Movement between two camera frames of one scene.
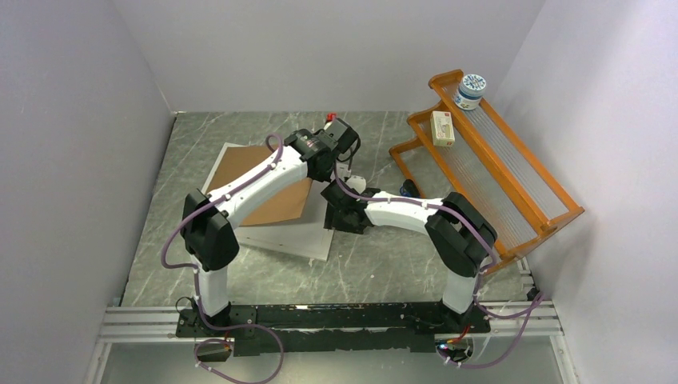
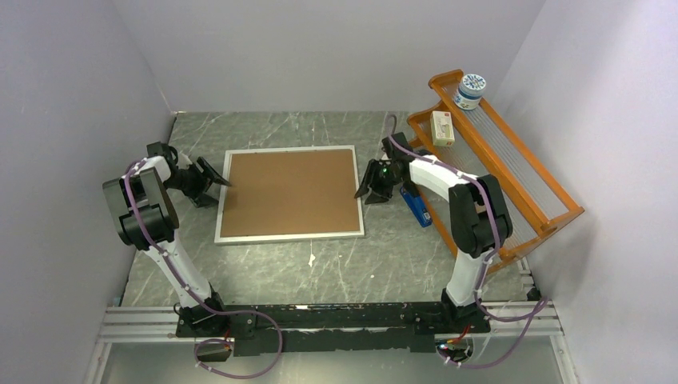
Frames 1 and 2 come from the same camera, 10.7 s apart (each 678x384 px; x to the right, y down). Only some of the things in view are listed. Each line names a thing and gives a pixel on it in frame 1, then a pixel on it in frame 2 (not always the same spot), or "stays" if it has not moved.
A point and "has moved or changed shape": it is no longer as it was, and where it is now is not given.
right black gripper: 332,221 -> 364,186
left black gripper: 321,178 -> 198,196
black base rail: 311,329 stays
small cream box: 442,129 stays
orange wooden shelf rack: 489,166 stays
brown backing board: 238,159 has moved or changed shape
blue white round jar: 469,94 stays
